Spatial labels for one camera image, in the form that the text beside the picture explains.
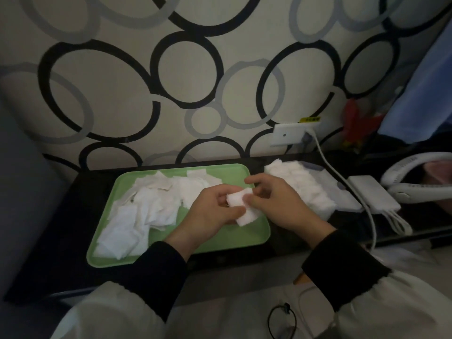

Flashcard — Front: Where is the red decoration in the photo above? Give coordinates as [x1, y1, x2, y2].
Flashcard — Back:
[342, 99, 384, 149]

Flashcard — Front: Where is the person's right hand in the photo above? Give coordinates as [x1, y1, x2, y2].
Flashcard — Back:
[243, 172, 337, 250]

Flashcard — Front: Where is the person's right forearm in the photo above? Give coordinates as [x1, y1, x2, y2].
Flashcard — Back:
[302, 229, 452, 339]

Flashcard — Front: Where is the white wall socket plate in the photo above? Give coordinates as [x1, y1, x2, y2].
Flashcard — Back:
[270, 122, 318, 147]

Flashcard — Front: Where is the white power bank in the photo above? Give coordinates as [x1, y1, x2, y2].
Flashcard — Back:
[347, 175, 402, 213]

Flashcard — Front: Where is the person's left hand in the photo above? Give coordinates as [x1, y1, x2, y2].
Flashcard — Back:
[164, 184, 246, 262]

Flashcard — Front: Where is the white charger cable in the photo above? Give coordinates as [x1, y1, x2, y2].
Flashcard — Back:
[305, 129, 378, 251]

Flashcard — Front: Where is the green plastic tray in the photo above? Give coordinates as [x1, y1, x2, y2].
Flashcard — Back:
[86, 163, 272, 269]

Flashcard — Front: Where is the black hair tie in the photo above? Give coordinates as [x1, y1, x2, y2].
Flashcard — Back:
[267, 302, 297, 339]

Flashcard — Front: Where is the white neck fan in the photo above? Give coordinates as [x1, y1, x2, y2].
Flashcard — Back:
[379, 151, 452, 204]

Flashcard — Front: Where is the person's left forearm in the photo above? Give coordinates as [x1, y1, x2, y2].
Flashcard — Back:
[51, 240, 188, 339]

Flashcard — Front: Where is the clear plastic box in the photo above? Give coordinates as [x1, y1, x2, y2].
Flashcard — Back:
[264, 159, 338, 221]

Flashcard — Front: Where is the white looped cable bundle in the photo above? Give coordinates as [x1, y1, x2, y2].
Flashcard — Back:
[381, 210, 413, 236]

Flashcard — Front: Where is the thin white cable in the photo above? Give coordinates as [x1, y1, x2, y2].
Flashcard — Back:
[298, 284, 317, 336]

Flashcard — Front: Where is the pile of white cotton pads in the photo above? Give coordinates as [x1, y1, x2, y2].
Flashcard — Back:
[93, 169, 223, 260]

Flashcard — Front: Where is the blue curtain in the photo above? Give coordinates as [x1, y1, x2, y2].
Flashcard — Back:
[378, 17, 452, 145]

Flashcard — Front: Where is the grey upholstered sofa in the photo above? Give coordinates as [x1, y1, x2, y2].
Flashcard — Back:
[0, 95, 68, 315]

